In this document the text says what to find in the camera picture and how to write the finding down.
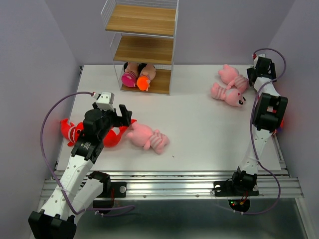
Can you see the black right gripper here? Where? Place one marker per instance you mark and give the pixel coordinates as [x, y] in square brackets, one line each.
[272, 73]

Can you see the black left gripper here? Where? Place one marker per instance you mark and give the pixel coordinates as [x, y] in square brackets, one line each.
[120, 120]

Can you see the pink pig plush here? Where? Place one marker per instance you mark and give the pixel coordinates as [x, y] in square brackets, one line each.
[232, 97]
[144, 136]
[231, 77]

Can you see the boy doll pink shorts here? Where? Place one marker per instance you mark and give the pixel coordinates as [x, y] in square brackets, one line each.
[130, 75]

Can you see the boy doll orange shorts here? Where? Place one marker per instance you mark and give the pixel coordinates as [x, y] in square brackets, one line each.
[147, 73]

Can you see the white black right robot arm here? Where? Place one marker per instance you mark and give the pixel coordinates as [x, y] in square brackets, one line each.
[266, 117]

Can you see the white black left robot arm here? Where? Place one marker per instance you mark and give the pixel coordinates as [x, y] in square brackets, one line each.
[78, 186]

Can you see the red fish plush left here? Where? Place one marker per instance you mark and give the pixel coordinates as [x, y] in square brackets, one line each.
[112, 139]

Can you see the red shark plush left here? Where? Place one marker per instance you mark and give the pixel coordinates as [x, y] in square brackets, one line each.
[70, 131]

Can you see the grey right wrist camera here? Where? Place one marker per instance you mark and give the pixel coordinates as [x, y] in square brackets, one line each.
[257, 56]

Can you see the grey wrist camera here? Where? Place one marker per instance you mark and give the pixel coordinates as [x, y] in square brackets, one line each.
[257, 56]
[104, 101]

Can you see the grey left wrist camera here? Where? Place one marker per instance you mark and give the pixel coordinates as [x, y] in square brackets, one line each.
[104, 101]

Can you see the aluminium mounting rail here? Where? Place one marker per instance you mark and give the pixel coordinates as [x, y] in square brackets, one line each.
[199, 185]

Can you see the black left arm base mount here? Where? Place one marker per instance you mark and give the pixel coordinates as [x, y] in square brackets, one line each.
[111, 190]

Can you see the wooden three-tier wire shelf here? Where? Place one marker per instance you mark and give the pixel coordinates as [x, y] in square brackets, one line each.
[142, 31]

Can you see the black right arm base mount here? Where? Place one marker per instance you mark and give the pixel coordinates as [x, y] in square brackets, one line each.
[241, 186]

